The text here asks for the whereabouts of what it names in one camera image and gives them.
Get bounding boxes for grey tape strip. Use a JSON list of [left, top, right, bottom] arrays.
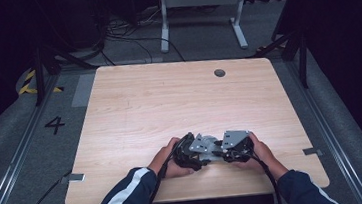
[[59, 172, 86, 186], [301, 146, 325, 159]]

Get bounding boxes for right hand-held gripper cable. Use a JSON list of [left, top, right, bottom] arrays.
[[248, 149, 283, 204]]

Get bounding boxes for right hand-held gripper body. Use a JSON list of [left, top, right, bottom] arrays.
[[219, 127, 257, 165]]

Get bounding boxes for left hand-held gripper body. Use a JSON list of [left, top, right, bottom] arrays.
[[171, 129, 218, 175]]

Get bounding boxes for aluminium floor rail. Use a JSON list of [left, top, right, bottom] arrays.
[[284, 51, 362, 204], [0, 72, 73, 204]]

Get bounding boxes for grey round table grommet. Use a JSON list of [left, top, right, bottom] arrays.
[[213, 68, 227, 79]]

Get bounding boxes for bundle of black floor cables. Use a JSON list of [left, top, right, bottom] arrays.
[[93, 5, 187, 71]]

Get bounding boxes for left hand-held gripper cable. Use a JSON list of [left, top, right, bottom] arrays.
[[142, 132, 202, 204]]

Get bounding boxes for person's left hand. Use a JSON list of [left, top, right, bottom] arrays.
[[144, 134, 196, 181]]

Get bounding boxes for person's right hand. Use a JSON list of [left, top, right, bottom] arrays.
[[230, 129, 281, 179]]

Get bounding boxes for hand-held gripper cable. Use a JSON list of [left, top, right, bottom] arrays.
[[142, 132, 202, 204], [248, 149, 283, 204]]

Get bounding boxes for black metal stand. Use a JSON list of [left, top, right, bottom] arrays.
[[249, 3, 313, 95], [28, 39, 103, 108]]

